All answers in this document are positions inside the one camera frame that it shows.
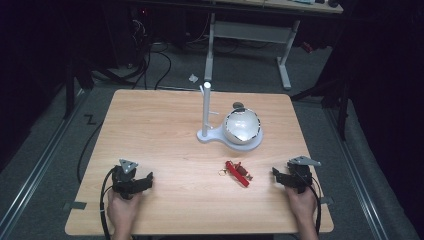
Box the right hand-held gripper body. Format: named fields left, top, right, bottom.
left=285, top=155, right=323, bottom=195

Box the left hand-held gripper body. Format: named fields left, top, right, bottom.
left=111, top=158, right=145, bottom=201

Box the bundle of black cables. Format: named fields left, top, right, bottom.
left=89, top=9, right=174, bottom=91

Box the metal floor rail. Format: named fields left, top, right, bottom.
left=0, top=88, right=88, bottom=240
left=324, top=106, right=391, bottom=240

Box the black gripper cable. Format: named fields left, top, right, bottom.
left=308, top=182, right=323, bottom=235
left=98, top=166, right=117, bottom=240

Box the white bowl with patterned rim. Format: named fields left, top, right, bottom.
left=222, top=107, right=262, bottom=146

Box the black floor cable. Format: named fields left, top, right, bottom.
left=76, top=120, right=105, bottom=185

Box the person's right hand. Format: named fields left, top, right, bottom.
left=285, top=185, right=318, bottom=232

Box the white peg stand with tray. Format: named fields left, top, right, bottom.
left=196, top=81, right=264, bottom=153

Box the white-legged desk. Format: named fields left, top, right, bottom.
left=186, top=0, right=345, bottom=92

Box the red strap keychain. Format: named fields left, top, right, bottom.
left=218, top=160, right=254, bottom=189

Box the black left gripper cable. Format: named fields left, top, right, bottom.
left=98, top=166, right=117, bottom=240

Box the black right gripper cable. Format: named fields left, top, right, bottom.
left=308, top=182, right=323, bottom=235

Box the person's left hand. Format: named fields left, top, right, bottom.
left=106, top=191, right=143, bottom=239

